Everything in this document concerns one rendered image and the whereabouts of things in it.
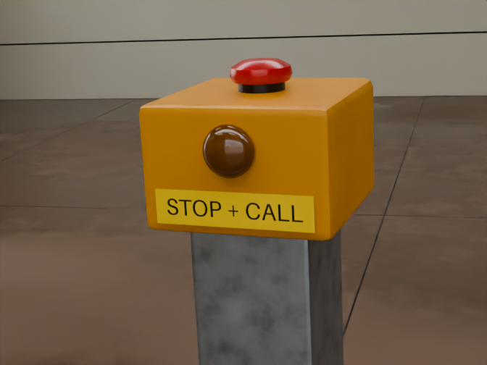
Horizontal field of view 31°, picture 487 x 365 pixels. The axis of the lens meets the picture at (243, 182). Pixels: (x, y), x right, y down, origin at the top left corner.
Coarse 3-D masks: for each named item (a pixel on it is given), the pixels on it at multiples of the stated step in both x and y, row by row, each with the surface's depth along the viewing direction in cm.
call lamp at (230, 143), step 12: (216, 132) 51; (228, 132) 50; (240, 132) 50; (204, 144) 51; (216, 144) 50; (228, 144) 50; (240, 144) 50; (252, 144) 51; (204, 156) 51; (216, 156) 51; (228, 156) 50; (240, 156) 50; (252, 156) 51; (216, 168) 51; (228, 168) 51; (240, 168) 51
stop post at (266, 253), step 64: (192, 128) 52; (256, 128) 51; (320, 128) 49; (192, 192) 53; (256, 192) 52; (320, 192) 50; (192, 256) 57; (256, 256) 55; (320, 256) 56; (256, 320) 56; (320, 320) 57
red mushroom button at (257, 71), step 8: (240, 64) 55; (248, 64) 55; (256, 64) 54; (264, 64) 54; (272, 64) 55; (280, 64) 55; (288, 64) 55; (232, 72) 55; (240, 72) 55; (248, 72) 54; (256, 72) 54; (264, 72) 54; (272, 72) 54; (280, 72) 54; (288, 72) 55; (240, 80) 55; (248, 80) 54; (256, 80) 54; (264, 80) 54; (272, 80) 54; (280, 80) 55
